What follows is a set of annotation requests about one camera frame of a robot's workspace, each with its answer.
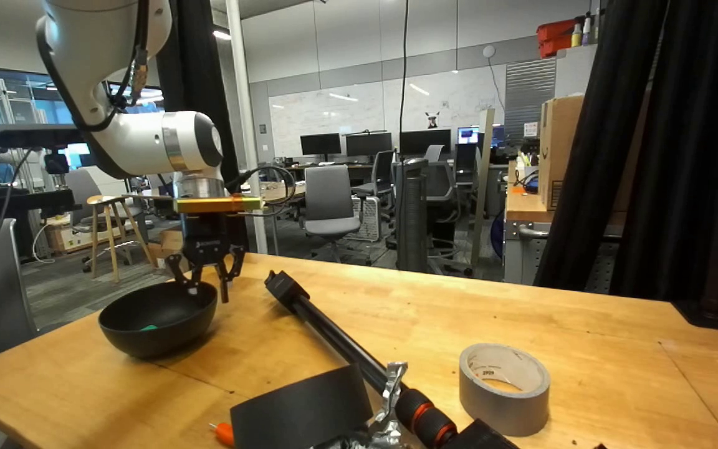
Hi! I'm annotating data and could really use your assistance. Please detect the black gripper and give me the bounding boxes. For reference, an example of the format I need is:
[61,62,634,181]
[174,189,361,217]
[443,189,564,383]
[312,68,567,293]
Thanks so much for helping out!
[164,212,249,304]

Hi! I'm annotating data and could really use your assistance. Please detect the black bowl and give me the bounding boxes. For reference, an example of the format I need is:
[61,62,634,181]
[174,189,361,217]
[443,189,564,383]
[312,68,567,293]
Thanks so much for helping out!
[95,279,223,365]

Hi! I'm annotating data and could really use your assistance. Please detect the wooden stool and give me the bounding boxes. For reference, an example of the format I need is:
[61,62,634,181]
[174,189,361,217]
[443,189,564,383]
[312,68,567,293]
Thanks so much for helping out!
[82,189,159,283]

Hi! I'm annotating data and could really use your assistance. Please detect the grey office chair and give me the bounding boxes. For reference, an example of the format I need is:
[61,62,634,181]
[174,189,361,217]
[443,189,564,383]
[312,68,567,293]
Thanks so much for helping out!
[300,162,363,260]

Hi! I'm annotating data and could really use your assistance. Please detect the black tripod pole orange rings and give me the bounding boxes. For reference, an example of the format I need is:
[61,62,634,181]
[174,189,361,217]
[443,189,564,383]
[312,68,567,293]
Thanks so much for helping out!
[262,268,463,449]

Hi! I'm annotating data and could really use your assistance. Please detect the computer monitor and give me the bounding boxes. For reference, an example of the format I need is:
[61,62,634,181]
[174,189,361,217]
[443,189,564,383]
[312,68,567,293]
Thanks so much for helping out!
[300,129,345,161]
[345,129,397,161]
[397,128,457,157]

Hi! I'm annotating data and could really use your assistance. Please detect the black flat plate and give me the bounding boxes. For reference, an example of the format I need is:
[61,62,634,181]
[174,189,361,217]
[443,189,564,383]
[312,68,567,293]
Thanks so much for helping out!
[226,365,377,449]

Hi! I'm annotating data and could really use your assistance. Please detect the black pillar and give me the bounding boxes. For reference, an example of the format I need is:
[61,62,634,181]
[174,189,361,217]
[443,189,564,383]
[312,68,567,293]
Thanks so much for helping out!
[153,0,251,252]

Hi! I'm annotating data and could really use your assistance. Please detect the grey cylindrical bin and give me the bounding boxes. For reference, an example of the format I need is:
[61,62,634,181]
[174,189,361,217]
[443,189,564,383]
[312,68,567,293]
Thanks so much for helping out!
[393,156,433,274]

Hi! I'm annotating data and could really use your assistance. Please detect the silver metal clamp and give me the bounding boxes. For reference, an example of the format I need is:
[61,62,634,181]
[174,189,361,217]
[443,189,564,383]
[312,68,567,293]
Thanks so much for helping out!
[350,359,412,449]

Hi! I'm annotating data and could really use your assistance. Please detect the wooden desk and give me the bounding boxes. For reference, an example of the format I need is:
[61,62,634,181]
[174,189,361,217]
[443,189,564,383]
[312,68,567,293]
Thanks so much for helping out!
[502,183,554,284]

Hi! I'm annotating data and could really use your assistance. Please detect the grey tape roll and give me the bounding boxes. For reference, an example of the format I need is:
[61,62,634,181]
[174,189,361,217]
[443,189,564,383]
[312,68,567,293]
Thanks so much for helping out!
[457,343,554,440]

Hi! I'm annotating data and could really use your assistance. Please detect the cardboard box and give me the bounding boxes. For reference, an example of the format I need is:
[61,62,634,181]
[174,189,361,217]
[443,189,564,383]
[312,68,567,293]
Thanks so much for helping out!
[535,92,585,212]

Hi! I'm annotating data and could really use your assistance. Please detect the black curtain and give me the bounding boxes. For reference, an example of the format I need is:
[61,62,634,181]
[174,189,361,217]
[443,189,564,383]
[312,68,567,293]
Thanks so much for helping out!
[532,0,670,295]
[609,0,718,313]

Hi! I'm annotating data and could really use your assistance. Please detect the red box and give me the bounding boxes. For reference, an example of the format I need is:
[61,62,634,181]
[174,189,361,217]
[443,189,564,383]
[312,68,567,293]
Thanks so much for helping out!
[535,16,584,61]

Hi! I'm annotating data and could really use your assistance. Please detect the black stand base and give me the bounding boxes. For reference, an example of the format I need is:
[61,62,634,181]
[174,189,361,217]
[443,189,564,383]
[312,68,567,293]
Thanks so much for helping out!
[670,297,718,338]

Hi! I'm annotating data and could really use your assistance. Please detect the yellowish wrist camera bar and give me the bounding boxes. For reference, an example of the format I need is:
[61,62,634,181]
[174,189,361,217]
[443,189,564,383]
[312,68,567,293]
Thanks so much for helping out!
[171,196,266,217]

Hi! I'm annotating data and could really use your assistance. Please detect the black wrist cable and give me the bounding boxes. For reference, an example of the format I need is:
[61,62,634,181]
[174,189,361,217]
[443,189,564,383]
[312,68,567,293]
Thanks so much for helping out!
[223,162,300,202]

